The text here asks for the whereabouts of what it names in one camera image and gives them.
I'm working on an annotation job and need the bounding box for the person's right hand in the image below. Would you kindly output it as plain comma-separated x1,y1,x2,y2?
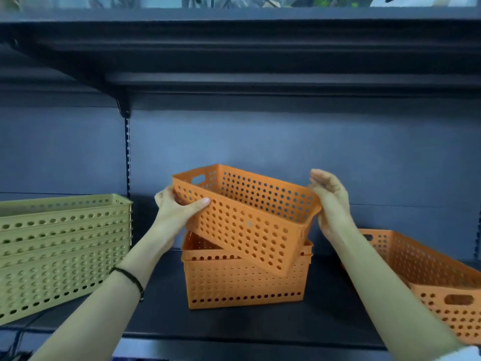
308,168,358,243

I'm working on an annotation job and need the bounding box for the person's left hand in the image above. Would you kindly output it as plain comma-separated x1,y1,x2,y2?
148,185,212,257

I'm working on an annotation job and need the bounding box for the dark grey metal shelf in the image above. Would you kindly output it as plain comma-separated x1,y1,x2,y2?
7,195,481,361
0,313,48,361

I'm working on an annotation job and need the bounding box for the yellow basket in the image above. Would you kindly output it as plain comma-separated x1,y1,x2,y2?
0,213,133,247
0,236,132,326
0,229,133,268
0,221,133,258
0,194,133,234

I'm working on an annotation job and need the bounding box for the person's left forearm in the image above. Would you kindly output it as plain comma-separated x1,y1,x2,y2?
28,235,175,361

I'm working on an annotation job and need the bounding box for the person's right forearm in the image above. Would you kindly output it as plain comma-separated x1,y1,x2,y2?
330,221,466,361

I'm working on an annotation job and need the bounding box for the slotted metal shelf upright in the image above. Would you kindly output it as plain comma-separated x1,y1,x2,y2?
124,116,132,198
474,206,481,260

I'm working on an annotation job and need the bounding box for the ribbed dark shelf board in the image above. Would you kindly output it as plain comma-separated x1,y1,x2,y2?
0,45,119,108
0,7,481,109

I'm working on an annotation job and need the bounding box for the black wrist band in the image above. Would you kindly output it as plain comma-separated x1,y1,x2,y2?
109,266,145,303

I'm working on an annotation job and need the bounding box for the dark grey shelving back panel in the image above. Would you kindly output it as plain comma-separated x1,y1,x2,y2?
129,108,480,260
0,105,128,202

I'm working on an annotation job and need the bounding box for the white sleeve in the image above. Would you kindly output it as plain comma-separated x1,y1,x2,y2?
432,344,481,361

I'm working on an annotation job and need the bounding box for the white and black plush toy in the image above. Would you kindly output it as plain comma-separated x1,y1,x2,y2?
370,0,468,8

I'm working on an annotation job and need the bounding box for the pile of plush toys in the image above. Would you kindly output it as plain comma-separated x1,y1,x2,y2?
0,0,365,9

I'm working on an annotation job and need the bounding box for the black shelf bracket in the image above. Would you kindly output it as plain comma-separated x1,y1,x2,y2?
0,32,130,118

